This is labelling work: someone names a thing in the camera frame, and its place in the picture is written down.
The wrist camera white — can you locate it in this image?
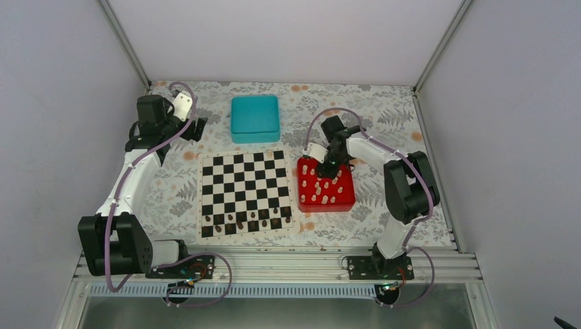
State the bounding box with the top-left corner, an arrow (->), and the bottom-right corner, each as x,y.
172,92 -> 193,122
302,143 -> 327,163

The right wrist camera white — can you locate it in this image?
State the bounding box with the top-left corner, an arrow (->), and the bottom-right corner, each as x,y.
302,143 -> 327,163

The floral patterned tablecloth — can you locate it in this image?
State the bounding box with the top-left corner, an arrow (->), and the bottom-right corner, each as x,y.
140,82 -> 425,247

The red plastic tray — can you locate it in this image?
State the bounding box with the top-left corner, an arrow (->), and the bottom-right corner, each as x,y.
296,158 -> 356,212

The purple cable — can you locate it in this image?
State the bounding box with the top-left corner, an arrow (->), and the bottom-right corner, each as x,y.
103,82 -> 233,310
303,107 -> 436,310

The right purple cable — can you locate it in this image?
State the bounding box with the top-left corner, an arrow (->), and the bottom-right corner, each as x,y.
303,107 -> 436,310

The aluminium rail frame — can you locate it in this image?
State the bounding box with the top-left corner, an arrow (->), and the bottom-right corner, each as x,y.
72,247 -> 483,284

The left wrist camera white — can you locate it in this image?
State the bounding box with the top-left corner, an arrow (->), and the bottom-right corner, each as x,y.
172,92 -> 193,122

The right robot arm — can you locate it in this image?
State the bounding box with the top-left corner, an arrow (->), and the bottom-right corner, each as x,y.
316,116 -> 440,279

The black white chessboard mat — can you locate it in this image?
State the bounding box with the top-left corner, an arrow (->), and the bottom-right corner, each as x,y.
197,149 -> 299,244

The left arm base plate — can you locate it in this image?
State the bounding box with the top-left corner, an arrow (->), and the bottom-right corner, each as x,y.
145,254 -> 215,281

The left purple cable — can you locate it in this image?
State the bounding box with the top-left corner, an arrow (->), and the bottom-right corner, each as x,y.
103,82 -> 233,310

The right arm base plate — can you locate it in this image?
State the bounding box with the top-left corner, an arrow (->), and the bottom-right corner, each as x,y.
344,254 -> 415,280

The teal plastic box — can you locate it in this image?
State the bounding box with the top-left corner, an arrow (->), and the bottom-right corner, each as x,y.
230,95 -> 281,144

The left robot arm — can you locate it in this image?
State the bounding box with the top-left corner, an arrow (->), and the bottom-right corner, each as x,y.
77,92 -> 207,278

